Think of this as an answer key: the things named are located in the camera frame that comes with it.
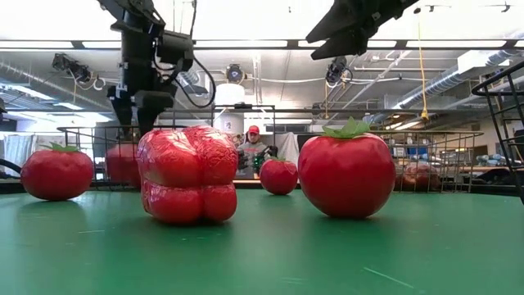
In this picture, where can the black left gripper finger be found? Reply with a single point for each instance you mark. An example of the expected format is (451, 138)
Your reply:
(122, 114)
(148, 119)

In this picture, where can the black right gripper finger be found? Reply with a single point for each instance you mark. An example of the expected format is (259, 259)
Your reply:
(348, 45)
(344, 18)

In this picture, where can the red bell pepper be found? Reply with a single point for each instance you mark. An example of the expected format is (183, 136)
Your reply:
(186, 172)
(123, 168)

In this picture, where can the red apple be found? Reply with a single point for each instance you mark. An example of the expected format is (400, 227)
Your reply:
(417, 178)

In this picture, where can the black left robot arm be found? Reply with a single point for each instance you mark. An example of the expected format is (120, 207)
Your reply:
(135, 12)

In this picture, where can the floral curtain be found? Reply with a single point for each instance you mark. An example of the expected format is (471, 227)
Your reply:
(43, 141)

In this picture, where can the brown patterned panel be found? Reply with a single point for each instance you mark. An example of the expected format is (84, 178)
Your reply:
(237, 139)

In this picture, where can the overhead light bar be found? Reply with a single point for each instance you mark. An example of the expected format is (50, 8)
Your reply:
(245, 44)

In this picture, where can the person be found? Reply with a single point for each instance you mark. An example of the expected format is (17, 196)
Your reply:
(254, 143)

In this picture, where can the white curtain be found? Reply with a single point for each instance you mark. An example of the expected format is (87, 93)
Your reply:
(16, 151)

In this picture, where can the white cloth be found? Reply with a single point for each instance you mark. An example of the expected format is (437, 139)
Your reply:
(286, 147)

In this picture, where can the large red tomato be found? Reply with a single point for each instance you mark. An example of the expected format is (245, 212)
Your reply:
(346, 176)

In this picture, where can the small red tomato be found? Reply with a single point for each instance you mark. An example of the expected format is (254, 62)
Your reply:
(278, 176)

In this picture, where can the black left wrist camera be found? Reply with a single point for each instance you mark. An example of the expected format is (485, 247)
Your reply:
(176, 51)

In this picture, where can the silver ventilation duct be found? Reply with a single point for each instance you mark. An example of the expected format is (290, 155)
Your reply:
(442, 84)

